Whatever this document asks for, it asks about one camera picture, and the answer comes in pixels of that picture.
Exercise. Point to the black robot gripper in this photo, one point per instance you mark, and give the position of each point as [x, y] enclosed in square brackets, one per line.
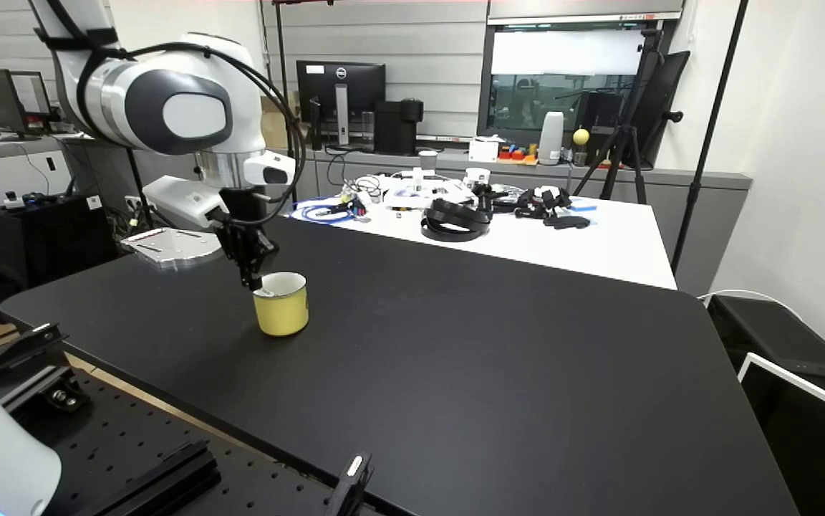
[245, 218]

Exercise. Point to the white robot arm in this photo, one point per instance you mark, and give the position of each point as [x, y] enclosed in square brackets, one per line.
[169, 103]

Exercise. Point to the yellow enamel cup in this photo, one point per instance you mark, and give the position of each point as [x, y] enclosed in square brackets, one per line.
[282, 311]

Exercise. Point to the white device pile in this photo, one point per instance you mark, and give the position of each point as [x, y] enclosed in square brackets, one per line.
[407, 191]

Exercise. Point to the black computer monitor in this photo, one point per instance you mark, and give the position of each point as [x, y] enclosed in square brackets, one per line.
[343, 89]

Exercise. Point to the black desktop box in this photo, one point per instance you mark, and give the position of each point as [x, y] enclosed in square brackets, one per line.
[396, 126]

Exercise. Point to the black headset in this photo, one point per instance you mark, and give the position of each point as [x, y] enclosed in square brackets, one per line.
[453, 218]

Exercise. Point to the black low cabinet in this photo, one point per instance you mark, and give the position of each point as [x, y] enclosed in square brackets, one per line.
[50, 239]

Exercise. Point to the black perforated breadboard plate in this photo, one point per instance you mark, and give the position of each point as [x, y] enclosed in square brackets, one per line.
[115, 432]

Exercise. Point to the black light stand pole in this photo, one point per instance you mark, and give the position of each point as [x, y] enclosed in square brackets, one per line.
[282, 37]

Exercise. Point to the black clamp with silver tip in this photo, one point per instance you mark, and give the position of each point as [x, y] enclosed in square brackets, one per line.
[347, 489]

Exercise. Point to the small dark monitor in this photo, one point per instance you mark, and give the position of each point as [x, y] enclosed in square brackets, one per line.
[7, 102]

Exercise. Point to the white cylinder speaker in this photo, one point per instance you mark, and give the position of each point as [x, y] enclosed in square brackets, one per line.
[550, 138]

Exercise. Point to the dark glass window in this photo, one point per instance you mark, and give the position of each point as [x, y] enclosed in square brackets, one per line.
[527, 89]

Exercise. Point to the yellow ball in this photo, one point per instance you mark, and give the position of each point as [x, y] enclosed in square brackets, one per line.
[579, 138]

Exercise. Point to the white table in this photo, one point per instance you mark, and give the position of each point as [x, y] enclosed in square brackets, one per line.
[613, 247]

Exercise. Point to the thin black stand pole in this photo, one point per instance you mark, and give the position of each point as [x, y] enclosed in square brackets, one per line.
[712, 132]

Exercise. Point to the black rectangular case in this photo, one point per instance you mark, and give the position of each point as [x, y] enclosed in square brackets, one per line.
[787, 340]

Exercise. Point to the black panel white edge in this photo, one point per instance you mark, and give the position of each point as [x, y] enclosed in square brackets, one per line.
[814, 447]

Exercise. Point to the black metal rail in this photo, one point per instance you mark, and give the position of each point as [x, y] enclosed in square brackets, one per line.
[159, 483]

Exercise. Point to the black metal bracket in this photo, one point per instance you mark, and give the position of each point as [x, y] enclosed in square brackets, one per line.
[26, 367]

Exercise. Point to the black camera tripod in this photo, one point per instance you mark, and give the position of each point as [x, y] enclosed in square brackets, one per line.
[633, 103]

